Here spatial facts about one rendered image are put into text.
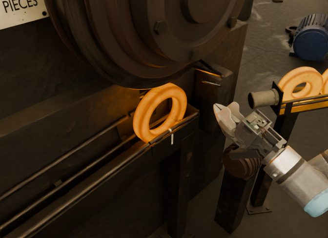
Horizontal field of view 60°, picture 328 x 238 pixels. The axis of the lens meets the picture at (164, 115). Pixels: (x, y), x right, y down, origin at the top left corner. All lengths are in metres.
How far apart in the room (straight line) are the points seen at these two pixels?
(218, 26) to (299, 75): 0.48
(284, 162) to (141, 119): 0.37
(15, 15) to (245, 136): 0.58
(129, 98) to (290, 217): 1.08
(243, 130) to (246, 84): 1.64
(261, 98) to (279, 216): 0.72
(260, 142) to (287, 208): 0.87
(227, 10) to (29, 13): 0.39
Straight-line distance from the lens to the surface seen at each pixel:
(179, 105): 0.83
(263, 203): 1.58
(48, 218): 0.72
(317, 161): 0.89
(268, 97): 1.04
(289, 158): 0.76
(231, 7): 0.65
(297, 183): 0.76
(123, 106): 0.78
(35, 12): 0.62
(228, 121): 0.80
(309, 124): 2.15
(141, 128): 0.75
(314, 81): 1.10
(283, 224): 1.56
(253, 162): 1.05
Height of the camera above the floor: 1.27
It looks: 40 degrees down
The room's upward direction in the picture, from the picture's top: straight up
